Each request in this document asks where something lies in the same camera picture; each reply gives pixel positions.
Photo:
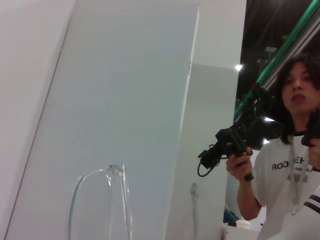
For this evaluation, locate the person's right hand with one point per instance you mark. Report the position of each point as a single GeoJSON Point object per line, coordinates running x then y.
{"type": "Point", "coordinates": [237, 165]}

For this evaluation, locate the person's left hand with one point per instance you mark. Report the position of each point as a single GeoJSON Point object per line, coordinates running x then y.
{"type": "Point", "coordinates": [315, 157]}

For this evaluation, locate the clear plastic glasses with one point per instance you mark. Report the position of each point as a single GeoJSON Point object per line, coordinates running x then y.
{"type": "Point", "coordinates": [125, 200]}

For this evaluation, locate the person's right forearm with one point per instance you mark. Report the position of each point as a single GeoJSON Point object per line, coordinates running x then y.
{"type": "Point", "coordinates": [247, 197]}

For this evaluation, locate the person in white t-shirt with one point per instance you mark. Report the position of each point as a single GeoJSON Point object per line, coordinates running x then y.
{"type": "Point", "coordinates": [275, 187]}

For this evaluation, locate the blue bag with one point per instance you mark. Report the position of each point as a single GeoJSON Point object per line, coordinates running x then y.
{"type": "Point", "coordinates": [230, 218]}

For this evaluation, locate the white paper cup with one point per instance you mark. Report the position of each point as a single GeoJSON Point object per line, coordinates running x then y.
{"type": "Point", "coordinates": [243, 224]}

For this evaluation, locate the round ceiling lamp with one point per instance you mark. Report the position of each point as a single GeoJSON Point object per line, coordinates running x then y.
{"type": "Point", "coordinates": [238, 67]}

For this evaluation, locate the green ceiling rail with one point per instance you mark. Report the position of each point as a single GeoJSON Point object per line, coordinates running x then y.
{"type": "Point", "coordinates": [295, 32]}

